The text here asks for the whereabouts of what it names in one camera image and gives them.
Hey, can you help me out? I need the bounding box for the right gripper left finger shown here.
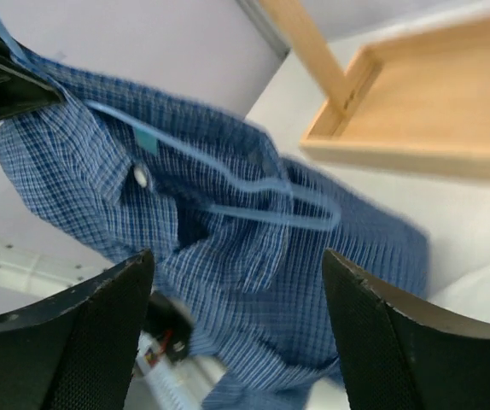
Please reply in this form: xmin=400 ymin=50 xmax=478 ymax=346
xmin=0 ymin=250 xmax=155 ymax=410

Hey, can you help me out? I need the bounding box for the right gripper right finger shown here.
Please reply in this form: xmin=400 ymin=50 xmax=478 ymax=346
xmin=322 ymin=249 xmax=490 ymax=409

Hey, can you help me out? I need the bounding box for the blue wire hanger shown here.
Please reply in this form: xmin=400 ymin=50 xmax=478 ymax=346
xmin=0 ymin=0 xmax=342 ymax=231

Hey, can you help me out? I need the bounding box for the blue checked shirt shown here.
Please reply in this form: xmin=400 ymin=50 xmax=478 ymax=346
xmin=0 ymin=46 xmax=430 ymax=410

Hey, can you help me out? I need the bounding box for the wooden clothes rack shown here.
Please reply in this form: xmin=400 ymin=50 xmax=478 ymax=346
xmin=262 ymin=1 xmax=490 ymax=180

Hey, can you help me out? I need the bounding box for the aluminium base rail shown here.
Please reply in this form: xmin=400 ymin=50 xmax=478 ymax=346
xmin=134 ymin=291 xmax=225 ymax=409

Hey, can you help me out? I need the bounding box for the left aluminium frame post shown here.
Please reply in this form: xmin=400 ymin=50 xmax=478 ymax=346
xmin=236 ymin=0 xmax=291 ymax=60

